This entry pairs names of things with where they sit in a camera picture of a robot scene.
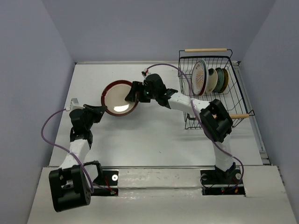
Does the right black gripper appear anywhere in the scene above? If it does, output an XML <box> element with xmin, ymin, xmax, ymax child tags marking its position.
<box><xmin>125</xmin><ymin>81</ymin><xmax>157</xmax><ymax>103</ymax></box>

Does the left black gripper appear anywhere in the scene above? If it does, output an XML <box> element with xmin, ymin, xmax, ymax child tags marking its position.
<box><xmin>81</xmin><ymin>104</ymin><xmax>106</xmax><ymax>130</ymax></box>

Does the red rimmed cream plate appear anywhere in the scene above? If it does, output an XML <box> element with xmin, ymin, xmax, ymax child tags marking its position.
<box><xmin>101</xmin><ymin>80</ymin><xmax>138</xmax><ymax>117</ymax></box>

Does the white orange sunburst plate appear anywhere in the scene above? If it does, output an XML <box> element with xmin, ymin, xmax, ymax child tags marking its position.
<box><xmin>191</xmin><ymin>59</ymin><xmax>209</xmax><ymax>96</ymax></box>

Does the cream small plate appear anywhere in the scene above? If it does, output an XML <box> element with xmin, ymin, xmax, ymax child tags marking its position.
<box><xmin>206</xmin><ymin>68</ymin><xmax>218</xmax><ymax>93</ymax></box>

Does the blue green floral plate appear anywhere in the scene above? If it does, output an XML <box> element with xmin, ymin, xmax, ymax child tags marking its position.
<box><xmin>214</xmin><ymin>67</ymin><xmax>224</xmax><ymax>92</ymax></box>

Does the yellow patterned plate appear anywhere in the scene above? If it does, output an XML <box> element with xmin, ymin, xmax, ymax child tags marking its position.
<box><xmin>221</xmin><ymin>68</ymin><xmax>229</xmax><ymax>93</ymax></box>

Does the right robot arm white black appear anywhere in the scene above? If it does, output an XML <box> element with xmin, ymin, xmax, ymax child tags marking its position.
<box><xmin>125</xmin><ymin>74</ymin><xmax>235</xmax><ymax>183</ymax></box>

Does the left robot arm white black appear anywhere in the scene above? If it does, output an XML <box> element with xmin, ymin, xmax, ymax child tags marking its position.
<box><xmin>49</xmin><ymin>105</ymin><xmax>107</xmax><ymax>212</ymax></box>

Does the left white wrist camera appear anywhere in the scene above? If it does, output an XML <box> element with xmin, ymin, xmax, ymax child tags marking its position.
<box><xmin>70</xmin><ymin>98</ymin><xmax>82</xmax><ymax>111</ymax></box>

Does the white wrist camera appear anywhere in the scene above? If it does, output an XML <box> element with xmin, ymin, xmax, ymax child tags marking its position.
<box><xmin>142</xmin><ymin>68</ymin><xmax>151</xmax><ymax>79</ymax></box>
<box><xmin>70</xmin><ymin>98</ymin><xmax>82</xmax><ymax>111</ymax></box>

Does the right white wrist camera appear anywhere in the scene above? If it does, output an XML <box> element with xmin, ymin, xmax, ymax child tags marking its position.
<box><xmin>142</xmin><ymin>68</ymin><xmax>151</xmax><ymax>79</ymax></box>

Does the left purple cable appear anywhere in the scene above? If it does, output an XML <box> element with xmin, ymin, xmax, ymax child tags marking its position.
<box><xmin>41</xmin><ymin>107</ymin><xmax>113</xmax><ymax>194</ymax></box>

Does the purple cable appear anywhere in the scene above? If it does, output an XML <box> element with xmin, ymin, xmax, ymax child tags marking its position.
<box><xmin>144</xmin><ymin>63</ymin><xmax>245</xmax><ymax>187</ymax></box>
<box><xmin>41</xmin><ymin>107</ymin><xmax>113</xmax><ymax>194</ymax></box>

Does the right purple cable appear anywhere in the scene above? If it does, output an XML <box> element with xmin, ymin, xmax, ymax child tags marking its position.
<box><xmin>144</xmin><ymin>63</ymin><xmax>245</xmax><ymax>187</ymax></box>

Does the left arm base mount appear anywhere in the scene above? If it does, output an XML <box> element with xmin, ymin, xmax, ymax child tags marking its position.
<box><xmin>92</xmin><ymin>169</ymin><xmax>119</xmax><ymax>196</ymax></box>

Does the black wire dish rack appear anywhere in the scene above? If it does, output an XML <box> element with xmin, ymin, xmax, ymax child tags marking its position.
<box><xmin>178</xmin><ymin>48</ymin><xmax>255</xmax><ymax>127</ymax></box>

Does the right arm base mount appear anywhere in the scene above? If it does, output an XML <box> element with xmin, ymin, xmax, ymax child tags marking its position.
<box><xmin>200</xmin><ymin>169</ymin><xmax>246</xmax><ymax>196</ymax></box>

